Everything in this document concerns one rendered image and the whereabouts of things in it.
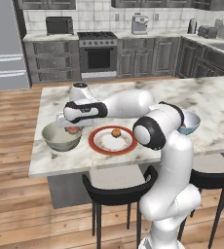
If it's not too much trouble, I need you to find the grey-green bowl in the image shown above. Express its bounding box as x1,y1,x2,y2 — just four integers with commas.
41,122,84,153

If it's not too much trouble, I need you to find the black microwave oven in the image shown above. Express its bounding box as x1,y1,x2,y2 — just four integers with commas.
45,16,75,36

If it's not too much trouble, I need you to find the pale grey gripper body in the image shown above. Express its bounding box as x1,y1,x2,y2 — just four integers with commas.
55,112,94,128

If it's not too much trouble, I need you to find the black stool with grey seat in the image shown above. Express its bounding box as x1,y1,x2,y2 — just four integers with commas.
177,153,224,249
81,164,159,249

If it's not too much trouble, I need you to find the grey drawer cupboard run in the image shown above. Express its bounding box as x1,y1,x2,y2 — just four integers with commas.
22,39,83,85

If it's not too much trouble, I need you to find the steel oven with hob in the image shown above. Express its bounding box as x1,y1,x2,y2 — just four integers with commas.
76,30,119,81

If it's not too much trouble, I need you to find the grey door cupboard run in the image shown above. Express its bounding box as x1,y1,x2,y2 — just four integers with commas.
116,36,182,79

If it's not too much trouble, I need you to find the orange-red round fruit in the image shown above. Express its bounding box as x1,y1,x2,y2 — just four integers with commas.
66,125,81,134

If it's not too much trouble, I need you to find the dark wall cupboard run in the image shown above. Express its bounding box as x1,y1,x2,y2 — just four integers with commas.
110,0,224,12

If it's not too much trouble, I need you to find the dark grey toaster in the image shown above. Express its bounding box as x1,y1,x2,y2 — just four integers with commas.
197,25,218,40

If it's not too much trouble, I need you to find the blue bowl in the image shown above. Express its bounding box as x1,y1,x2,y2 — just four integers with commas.
177,110,202,136

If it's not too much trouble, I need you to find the red-rimmed white plate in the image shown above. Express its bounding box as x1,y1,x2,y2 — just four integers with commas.
87,124,139,157

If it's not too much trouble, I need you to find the grey side cupboard run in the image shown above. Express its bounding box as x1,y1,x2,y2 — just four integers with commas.
176,36,224,79

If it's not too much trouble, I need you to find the dark kettle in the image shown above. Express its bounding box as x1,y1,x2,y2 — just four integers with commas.
187,18,199,35

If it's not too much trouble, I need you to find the silver fridge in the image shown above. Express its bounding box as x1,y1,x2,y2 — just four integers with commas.
0,0,32,92

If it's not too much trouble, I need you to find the silver coffee machine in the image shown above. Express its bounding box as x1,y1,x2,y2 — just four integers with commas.
131,13,150,36

